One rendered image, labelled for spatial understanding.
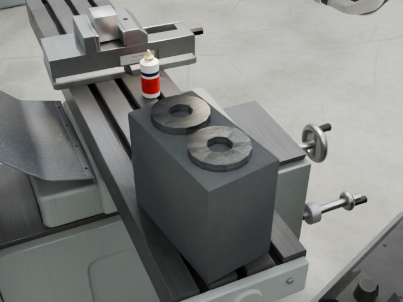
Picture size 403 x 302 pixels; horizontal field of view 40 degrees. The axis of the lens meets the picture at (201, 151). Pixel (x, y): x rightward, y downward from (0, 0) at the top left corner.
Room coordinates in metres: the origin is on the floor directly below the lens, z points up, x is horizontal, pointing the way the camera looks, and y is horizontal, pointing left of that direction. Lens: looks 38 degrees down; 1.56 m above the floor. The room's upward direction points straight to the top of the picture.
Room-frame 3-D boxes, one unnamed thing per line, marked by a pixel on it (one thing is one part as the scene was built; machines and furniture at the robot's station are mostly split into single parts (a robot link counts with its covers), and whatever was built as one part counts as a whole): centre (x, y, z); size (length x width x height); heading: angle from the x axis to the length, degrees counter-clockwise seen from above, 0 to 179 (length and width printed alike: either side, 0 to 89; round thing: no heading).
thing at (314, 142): (1.26, -0.29, 0.60); 0.16 x 0.12 x 0.12; 114
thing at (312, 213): (1.14, -0.38, 0.48); 0.22 x 0.06 x 0.06; 114
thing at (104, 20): (1.19, 0.23, 1.01); 0.06 x 0.05 x 0.06; 22
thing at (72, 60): (1.20, 0.20, 0.96); 0.35 x 0.15 x 0.11; 112
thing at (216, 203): (0.65, 0.00, 1.00); 0.22 x 0.12 x 0.20; 34
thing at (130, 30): (1.21, 0.17, 0.99); 0.12 x 0.06 x 0.04; 22
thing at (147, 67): (1.05, 0.11, 0.96); 0.04 x 0.04 x 0.11
